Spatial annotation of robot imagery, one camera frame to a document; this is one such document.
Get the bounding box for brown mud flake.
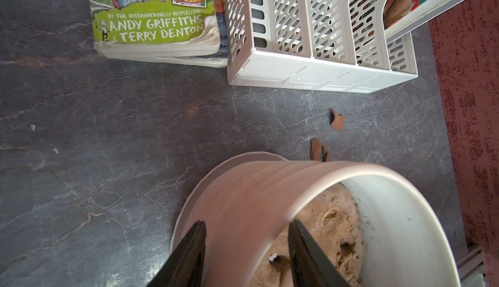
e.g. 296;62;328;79
330;109;345;131
310;138;331;162

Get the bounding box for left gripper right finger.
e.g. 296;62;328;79
288;219;349;287

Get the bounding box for green paperback book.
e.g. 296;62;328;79
89;0;223;61

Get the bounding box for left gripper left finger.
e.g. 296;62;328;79
147;221;207;287

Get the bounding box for blue book under green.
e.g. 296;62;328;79
209;0;229;68

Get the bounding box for white ceramic pot with mud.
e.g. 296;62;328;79
171;152;460;286

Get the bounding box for white file organizer rack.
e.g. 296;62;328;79
225;0;418;93

